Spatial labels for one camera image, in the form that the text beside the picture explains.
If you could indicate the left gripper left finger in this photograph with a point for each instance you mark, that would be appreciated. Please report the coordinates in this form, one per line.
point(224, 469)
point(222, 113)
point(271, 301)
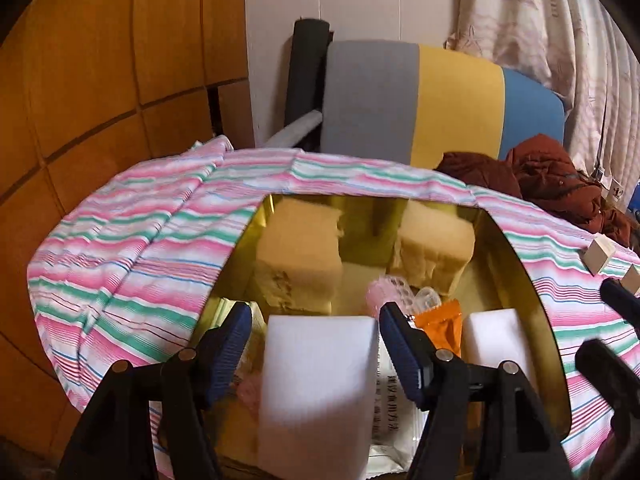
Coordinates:
point(192, 380)

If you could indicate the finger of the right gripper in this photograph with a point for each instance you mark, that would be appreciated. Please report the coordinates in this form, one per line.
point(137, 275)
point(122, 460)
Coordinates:
point(622, 301)
point(613, 379)

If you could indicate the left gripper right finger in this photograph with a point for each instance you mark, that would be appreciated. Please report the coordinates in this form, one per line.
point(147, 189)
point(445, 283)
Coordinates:
point(437, 382)

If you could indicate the grey yellow blue chair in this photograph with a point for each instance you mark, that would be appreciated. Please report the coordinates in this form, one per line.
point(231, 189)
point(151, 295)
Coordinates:
point(407, 103)

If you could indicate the large white foam block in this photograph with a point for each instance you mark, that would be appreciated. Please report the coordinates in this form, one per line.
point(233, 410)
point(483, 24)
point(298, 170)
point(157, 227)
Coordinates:
point(318, 394)

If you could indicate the dark red jacket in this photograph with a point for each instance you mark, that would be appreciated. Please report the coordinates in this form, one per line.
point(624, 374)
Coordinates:
point(540, 171)

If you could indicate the cream cardboard box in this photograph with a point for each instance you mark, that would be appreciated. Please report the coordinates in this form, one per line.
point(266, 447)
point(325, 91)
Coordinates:
point(597, 255)
point(631, 280)

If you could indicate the pink hair roller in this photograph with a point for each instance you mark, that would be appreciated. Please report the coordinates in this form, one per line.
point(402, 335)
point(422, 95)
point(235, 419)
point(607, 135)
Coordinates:
point(389, 288)

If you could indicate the gold tray box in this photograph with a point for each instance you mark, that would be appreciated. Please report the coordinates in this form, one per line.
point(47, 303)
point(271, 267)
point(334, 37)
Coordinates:
point(316, 255)

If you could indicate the orange snack packet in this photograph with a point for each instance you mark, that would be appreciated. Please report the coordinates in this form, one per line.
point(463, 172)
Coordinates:
point(443, 325)

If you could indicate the patterned curtain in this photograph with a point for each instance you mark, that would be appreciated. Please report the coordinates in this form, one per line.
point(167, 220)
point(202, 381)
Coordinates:
point(575, 49)

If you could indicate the white printed sachet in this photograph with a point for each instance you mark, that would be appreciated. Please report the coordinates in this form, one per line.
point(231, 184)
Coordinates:
point(397, 423)

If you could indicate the small white foam block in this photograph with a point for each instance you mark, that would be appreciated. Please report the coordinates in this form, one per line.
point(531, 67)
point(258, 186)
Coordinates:
point(491, 337)

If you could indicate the pink striped tablecloth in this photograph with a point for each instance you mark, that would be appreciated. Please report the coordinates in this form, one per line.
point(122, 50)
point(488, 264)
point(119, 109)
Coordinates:
point(126, 274)

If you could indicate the clear plastic cup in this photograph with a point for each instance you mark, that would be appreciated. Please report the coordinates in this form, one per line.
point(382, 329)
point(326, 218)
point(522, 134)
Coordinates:
point(426, 299)

